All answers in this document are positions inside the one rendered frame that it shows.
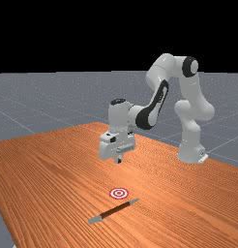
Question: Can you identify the grey tool with brown handle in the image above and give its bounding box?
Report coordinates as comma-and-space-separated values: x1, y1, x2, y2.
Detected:
87, 198, 141, 226

